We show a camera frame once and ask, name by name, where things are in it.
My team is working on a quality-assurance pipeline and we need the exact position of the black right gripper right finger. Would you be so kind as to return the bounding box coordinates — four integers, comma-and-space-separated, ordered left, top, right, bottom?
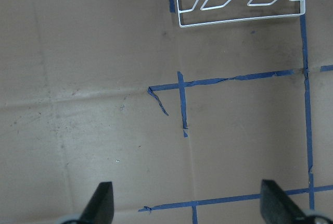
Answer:
260, 180, 308, 224

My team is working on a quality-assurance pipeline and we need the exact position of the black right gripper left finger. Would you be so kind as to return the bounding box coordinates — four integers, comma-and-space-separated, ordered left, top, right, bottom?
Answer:
78, 181, 114, 224

